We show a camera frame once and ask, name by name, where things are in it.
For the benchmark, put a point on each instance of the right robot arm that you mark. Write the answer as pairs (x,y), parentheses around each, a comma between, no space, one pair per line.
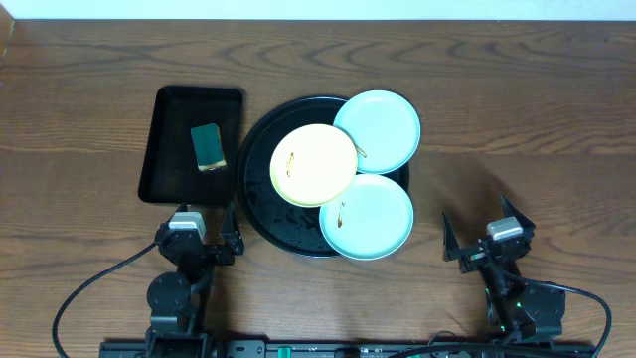
(526,312)

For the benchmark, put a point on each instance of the green yellow sponge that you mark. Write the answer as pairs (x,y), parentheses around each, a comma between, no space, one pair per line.
(208,147)

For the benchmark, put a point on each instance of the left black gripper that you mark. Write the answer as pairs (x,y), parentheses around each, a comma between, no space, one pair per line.
(210,252)

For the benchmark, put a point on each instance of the black rectangular tray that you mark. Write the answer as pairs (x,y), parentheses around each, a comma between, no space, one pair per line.
(170,174)

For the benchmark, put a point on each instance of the yellow plate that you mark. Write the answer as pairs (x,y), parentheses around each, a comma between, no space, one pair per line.
(313,165)

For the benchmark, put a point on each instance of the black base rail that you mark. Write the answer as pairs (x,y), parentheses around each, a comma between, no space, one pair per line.
(248,349)

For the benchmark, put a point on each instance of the black round tray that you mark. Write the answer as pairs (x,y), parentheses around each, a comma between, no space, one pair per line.
(290,227)

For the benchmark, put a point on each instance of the light blue plate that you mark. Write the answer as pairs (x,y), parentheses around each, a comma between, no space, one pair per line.
(370,220)
(384,127)

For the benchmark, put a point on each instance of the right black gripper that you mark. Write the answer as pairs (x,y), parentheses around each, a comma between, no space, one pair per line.
(451,250)

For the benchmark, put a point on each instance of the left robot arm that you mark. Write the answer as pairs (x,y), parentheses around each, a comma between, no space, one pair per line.
(178,298)

